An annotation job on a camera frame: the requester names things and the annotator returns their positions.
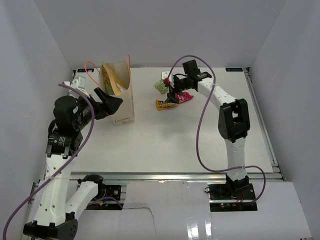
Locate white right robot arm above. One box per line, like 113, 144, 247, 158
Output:
163, 60, 251, 200

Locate green crumpled snack packet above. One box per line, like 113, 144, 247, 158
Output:
153, 79, 169, 94

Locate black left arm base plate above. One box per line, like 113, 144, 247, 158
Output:
86, 184, 123, 211

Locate blue corner label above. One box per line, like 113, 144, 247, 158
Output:
76, 68, 95, 73
225, 67, 243, 72

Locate yellow M&M's packet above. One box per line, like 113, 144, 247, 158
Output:
155, 99, 180, 111

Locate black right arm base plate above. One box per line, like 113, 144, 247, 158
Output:
204, 183, 258, 213

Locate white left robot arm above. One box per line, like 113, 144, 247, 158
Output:
23, 87, 123, 240

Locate blue right corner label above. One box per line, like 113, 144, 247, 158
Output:
225, 67, 243, 72

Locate cream paper bag orange handles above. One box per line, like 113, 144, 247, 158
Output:
84, 55, 135, 126

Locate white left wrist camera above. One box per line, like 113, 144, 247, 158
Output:
63, 76, 90, 99

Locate aluminium front rail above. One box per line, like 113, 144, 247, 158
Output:
69, 172, 286, 181

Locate large brown kraft snack bag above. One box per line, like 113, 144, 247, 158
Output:
100, 62, 127, 96

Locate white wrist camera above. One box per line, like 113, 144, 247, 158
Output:
63, 76, 90, 99
161, 71, 174, 87

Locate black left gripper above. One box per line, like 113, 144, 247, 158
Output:
73, 87, 123, 130

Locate pink red snack packet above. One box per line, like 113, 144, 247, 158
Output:
175, 91, 194, 104

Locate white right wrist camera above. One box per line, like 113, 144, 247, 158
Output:
161, 71, 174, 87

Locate blue left corner label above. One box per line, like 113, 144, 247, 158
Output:
76, 68, 95, 73

